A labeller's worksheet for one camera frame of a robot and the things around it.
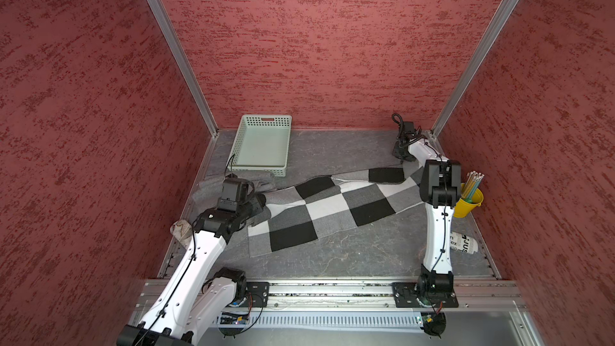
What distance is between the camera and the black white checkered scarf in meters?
0.87

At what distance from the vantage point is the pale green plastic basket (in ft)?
3.63

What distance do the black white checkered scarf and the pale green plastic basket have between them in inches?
6.9
